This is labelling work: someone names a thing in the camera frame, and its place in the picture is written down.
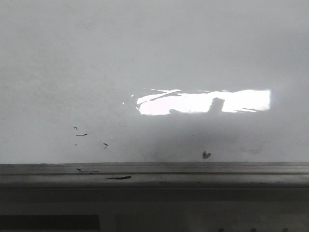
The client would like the white whiteboard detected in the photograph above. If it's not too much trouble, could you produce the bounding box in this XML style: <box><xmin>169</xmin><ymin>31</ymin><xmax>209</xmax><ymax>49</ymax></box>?
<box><xmin>0</xmin><ymin>0</ymin><xmax>309</xmax><ymax>164</ymax></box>

